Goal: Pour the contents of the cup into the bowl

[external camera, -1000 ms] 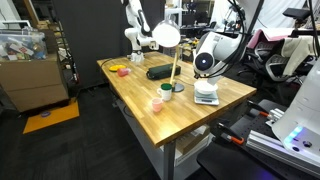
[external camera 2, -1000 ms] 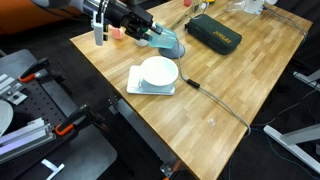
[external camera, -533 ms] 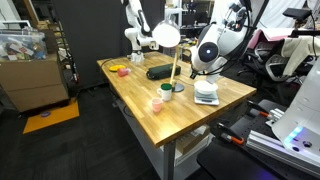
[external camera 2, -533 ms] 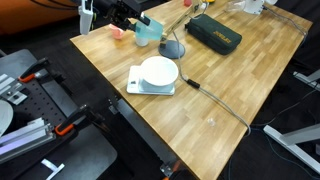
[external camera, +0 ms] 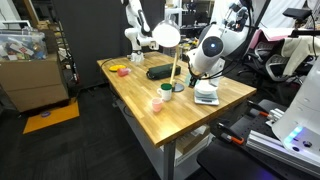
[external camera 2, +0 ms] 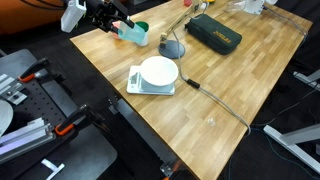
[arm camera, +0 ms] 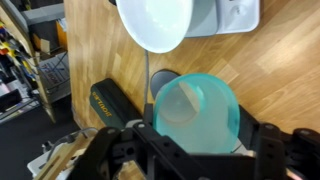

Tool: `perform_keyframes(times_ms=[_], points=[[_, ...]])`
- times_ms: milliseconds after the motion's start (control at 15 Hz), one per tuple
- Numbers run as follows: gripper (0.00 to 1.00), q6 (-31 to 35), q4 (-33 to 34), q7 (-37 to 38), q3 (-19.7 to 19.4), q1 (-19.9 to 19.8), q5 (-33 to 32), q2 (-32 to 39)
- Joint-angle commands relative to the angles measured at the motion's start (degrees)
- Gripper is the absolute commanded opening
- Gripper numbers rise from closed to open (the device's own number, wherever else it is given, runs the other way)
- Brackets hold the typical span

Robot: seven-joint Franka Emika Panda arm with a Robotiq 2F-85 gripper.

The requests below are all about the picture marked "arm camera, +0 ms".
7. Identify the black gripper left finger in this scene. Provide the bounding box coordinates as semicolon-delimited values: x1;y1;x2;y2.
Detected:
126;103;213;180

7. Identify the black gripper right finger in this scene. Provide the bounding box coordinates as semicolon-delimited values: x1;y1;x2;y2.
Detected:
233;106;289;180

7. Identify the translucent teal plastic cup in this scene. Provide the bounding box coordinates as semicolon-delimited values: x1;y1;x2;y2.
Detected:
153;74;240;154

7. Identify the white bowl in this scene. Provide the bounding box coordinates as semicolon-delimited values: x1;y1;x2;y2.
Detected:
116;0;194;53

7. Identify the dark green zippered case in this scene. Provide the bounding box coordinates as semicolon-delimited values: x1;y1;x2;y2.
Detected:
89;78;142;129

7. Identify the white kitchen scale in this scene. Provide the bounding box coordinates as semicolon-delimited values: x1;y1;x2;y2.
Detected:
186;0;260;38

